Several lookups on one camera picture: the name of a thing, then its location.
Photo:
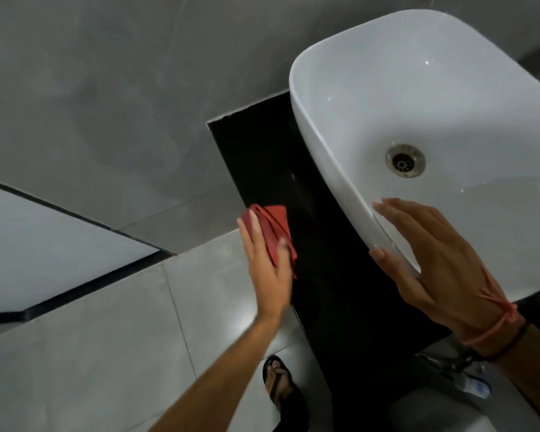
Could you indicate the person's left hand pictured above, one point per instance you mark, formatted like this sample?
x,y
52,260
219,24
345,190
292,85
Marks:
x,y
267,283

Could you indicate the person's right hand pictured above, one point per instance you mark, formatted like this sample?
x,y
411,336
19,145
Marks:
x,y
450,283

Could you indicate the person's left thumb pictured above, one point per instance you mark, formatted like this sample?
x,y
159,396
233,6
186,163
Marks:
x,y
287,255

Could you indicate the person's right thumb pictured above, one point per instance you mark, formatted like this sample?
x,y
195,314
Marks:
x,y
393,267

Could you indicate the red cleaning cloth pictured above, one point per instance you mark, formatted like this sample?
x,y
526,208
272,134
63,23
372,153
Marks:
x,y
276,229

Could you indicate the person's right forearm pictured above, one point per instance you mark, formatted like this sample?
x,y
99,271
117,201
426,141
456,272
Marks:
x,y
533,377

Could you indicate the person's left forearm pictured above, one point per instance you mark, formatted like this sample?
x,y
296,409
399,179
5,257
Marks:
x,y
225,377

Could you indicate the chrome water pipe valve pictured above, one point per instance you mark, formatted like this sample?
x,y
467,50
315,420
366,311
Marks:
x,y
441,363

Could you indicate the metal sink drain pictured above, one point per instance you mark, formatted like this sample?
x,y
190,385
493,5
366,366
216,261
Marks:
x,y
405,161

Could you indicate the red thread wristband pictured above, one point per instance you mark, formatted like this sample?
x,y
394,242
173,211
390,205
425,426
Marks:
x,y
499,326

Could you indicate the person's foot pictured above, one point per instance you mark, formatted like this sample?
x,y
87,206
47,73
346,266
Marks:
x,y
284,377

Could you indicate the black sandal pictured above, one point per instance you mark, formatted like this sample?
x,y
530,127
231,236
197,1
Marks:
x,y
276,387

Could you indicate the white bottle blue label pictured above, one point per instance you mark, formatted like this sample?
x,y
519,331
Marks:
x,y
477,386

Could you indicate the dark trouser leg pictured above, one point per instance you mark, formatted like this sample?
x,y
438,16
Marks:
x,y
294,416

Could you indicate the white ceramic sink basin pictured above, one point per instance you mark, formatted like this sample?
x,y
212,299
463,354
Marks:
x,y
459,94

